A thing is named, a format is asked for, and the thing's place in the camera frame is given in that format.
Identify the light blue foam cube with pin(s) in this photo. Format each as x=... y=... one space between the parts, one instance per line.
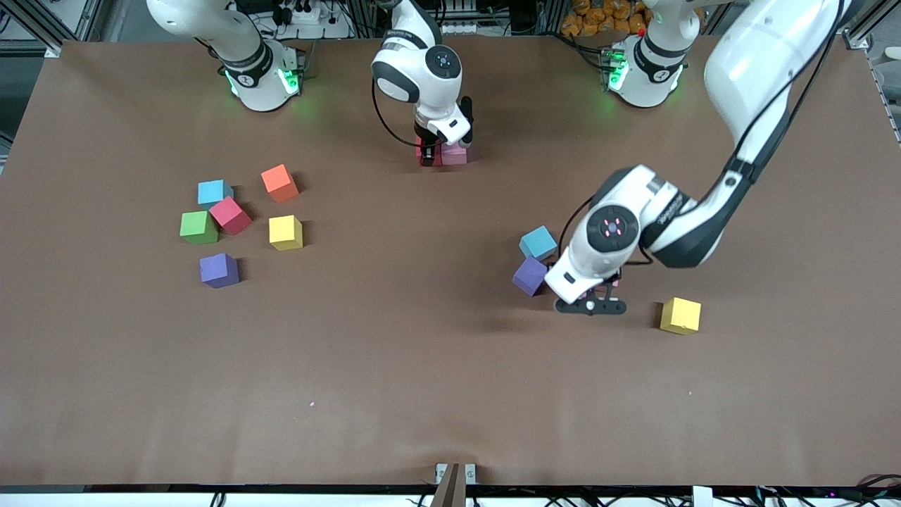
x=213 y=191
x=538 y=243

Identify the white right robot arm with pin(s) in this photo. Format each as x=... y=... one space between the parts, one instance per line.
x=415 y=74

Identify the aluminium frame profile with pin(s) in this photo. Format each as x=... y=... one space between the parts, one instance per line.
x=880 y=17
x=42 y=22

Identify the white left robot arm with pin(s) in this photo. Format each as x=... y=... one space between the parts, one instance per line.
x=612 y=229

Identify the metal bracket with post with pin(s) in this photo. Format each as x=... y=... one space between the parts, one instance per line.
x=450 y=486

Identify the aluminium edge rail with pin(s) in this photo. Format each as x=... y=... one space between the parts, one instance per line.
x=888 y=105

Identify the white power strip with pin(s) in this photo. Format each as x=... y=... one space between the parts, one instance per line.
x=303 y=14

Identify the purple foam cube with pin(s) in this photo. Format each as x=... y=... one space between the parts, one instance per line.
x=528 y=276
x=219 y=271

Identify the white corner bracket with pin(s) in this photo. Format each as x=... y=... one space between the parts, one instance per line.
x=857 y=41
x=53 y=51

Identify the yellow foam cube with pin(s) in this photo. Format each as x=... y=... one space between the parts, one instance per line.
x=681 y=316
x=285 y=234

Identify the green foam cube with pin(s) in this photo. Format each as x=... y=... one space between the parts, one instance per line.
x=198 y=228

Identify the red foam cube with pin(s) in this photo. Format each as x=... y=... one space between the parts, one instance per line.
x=438 y=158
x=230 y=215

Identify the orange foam cube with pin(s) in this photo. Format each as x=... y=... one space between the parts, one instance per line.
x=279 y=182

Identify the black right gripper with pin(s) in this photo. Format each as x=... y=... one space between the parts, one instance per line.
x=424 y=136

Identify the pile of orange objects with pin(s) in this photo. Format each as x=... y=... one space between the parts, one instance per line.
x=598 y=14

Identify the brown table cover sheet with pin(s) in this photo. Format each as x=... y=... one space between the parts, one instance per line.
x=450 y=366

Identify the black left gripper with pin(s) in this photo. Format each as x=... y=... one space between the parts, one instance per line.
x=612 y=278

